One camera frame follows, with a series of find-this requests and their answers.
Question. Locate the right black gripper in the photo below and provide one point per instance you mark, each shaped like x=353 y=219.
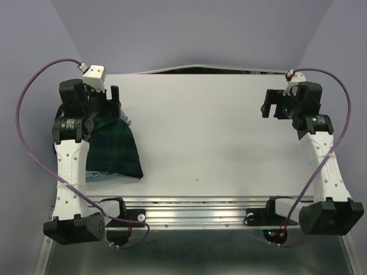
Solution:
x=274 y=97

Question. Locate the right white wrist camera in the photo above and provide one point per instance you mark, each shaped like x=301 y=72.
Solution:
x=293 y=78

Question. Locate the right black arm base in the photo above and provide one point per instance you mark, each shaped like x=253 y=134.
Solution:
x=274 y=215

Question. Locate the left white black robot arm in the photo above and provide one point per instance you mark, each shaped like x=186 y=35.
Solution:
x=72 y=221

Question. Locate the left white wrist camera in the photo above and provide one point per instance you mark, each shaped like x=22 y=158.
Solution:
x=94 y=77

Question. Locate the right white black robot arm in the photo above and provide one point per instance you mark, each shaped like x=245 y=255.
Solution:
x=333 y=211

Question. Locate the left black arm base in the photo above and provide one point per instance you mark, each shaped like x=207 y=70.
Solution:
x=120 y=228

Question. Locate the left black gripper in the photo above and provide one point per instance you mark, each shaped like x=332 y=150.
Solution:
x=110 y=109

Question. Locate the light blue denim skirt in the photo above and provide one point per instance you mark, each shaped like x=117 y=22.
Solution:
x=92 y=176

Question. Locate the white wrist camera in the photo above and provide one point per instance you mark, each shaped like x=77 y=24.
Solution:
x=94 y=77
x=293 y=78

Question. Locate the aluminium frame rail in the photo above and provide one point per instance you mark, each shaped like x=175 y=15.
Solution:
x=202 y=235

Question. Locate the green plaid skirt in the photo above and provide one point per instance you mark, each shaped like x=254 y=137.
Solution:
x=112 y=148

